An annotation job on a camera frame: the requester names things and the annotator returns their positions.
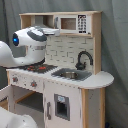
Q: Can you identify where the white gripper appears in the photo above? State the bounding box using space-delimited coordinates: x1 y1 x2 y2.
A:
39 26 62 37

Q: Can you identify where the toy microwave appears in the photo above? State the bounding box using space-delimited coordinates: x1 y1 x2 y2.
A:
54 14 91 34

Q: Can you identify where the wooden toy kitchen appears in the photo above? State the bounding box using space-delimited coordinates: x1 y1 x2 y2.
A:
5 10 115 128

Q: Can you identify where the grey range hood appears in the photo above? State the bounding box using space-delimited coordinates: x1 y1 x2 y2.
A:
33 16 54 35

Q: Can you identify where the black toy stovetop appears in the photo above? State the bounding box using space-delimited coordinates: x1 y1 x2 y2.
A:
22 64 55 74

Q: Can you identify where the grey toy sink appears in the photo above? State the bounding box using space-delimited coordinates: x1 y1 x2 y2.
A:
52 68 92 81

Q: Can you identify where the left red stove knob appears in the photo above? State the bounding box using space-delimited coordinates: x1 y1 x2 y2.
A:
12 77 18 82

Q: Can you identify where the red stove knob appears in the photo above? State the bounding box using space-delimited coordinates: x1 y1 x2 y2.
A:
12 77 18 82
31 81 37 87

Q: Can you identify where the right red stove knob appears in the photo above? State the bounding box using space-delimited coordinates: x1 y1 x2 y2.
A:
31 81 37 87

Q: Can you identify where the black toy faucet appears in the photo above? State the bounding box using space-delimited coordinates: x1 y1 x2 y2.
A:
76 51 93 70

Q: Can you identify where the white fridge door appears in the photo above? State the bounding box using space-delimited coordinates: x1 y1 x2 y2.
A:
44 82 82 128

